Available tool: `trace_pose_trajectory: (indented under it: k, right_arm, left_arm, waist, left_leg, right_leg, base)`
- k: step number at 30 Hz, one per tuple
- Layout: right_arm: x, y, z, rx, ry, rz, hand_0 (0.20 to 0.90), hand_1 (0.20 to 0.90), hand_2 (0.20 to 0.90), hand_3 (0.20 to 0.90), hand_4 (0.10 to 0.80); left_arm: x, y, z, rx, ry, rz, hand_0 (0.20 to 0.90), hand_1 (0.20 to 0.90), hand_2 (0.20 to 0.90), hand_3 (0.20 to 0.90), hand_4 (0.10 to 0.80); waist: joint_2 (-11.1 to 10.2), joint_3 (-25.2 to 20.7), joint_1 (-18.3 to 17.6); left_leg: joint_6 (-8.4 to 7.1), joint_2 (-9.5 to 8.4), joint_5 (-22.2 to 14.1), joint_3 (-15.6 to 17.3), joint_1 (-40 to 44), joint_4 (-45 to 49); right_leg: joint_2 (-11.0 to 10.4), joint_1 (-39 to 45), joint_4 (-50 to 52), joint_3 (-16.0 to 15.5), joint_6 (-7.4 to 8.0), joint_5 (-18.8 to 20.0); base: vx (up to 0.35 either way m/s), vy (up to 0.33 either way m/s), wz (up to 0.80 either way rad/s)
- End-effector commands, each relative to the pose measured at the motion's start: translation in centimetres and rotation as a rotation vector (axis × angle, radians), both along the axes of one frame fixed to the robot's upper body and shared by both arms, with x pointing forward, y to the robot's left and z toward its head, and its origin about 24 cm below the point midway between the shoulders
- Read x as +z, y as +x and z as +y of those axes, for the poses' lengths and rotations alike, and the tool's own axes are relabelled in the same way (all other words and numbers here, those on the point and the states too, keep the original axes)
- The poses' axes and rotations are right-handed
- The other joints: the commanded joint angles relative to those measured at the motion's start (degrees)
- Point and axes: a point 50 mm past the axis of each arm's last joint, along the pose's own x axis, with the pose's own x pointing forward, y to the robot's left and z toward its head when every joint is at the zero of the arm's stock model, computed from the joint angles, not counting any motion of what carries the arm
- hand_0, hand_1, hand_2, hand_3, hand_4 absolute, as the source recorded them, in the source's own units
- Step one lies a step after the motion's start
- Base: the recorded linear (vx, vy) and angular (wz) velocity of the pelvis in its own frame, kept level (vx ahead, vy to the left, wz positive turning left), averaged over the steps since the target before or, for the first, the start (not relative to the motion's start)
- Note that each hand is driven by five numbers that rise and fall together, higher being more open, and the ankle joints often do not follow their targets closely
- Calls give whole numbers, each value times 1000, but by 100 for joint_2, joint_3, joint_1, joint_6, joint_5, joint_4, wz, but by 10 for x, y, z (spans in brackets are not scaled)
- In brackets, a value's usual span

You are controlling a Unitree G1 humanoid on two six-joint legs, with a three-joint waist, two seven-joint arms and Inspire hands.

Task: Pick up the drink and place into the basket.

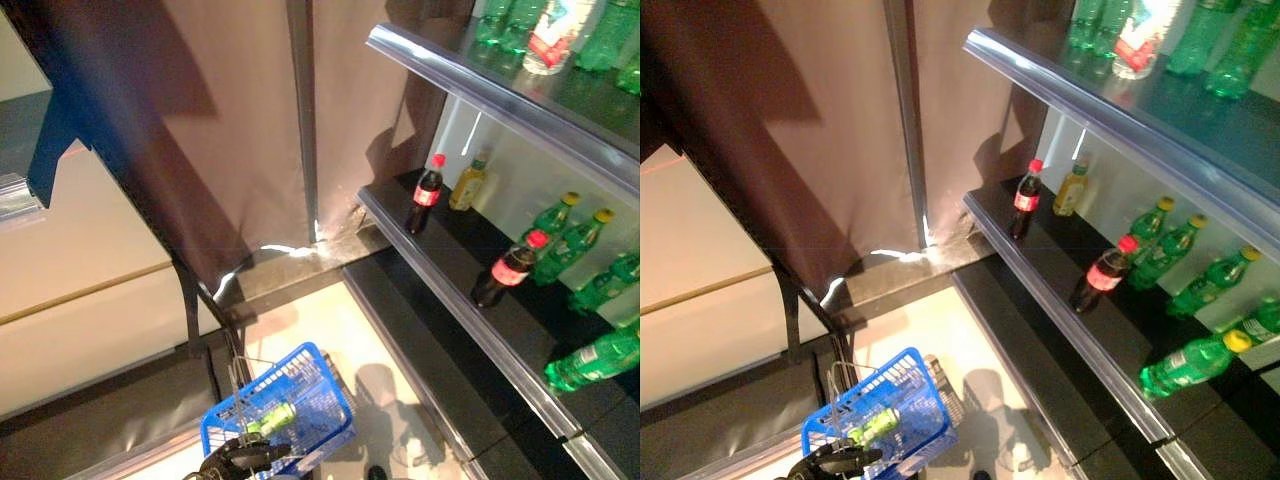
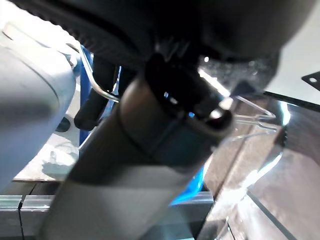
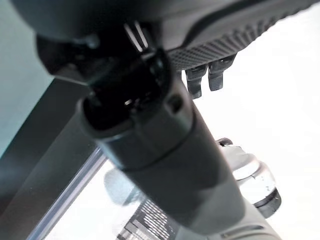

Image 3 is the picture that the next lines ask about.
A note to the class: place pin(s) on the black shelf with clear rail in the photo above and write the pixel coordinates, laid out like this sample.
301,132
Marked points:
37,150

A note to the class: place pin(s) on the robot right hand black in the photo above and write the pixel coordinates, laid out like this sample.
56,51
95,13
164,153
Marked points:
155,140

